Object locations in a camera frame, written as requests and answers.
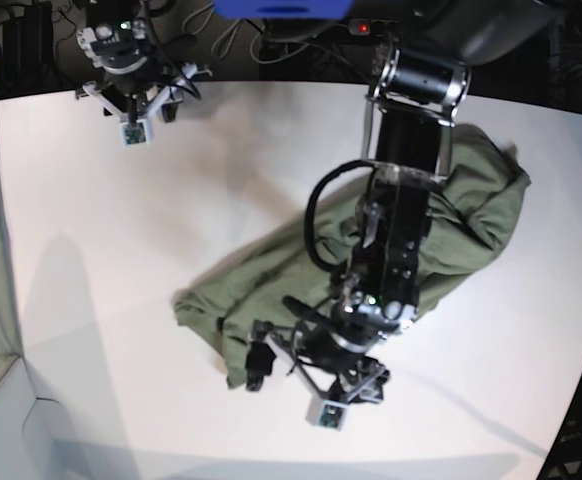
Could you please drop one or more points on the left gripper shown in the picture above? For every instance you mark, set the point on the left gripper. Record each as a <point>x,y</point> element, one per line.
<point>357,377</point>

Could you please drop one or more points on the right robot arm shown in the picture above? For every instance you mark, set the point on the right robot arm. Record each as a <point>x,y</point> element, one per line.
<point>119,37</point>

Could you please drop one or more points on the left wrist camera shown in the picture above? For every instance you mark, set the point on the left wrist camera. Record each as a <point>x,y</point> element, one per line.
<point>326,413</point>

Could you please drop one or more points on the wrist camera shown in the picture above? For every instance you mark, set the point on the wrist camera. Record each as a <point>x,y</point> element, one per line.
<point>137,133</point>
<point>326,413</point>

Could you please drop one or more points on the blue plastic bin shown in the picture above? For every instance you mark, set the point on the blue plastic bin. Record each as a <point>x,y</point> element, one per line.
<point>283,9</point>

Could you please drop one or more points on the black power strip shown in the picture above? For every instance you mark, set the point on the black power strip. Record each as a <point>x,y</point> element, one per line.
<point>359,27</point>

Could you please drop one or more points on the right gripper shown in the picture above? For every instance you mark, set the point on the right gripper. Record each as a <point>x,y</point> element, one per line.
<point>151,90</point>

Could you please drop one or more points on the green t-shirt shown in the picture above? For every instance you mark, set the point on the green t-shirt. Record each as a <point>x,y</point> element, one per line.
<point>473,220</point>

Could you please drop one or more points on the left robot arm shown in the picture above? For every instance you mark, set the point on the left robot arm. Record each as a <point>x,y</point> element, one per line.
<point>421,73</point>

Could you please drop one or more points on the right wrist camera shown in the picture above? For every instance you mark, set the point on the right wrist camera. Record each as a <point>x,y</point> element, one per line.
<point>137,133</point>

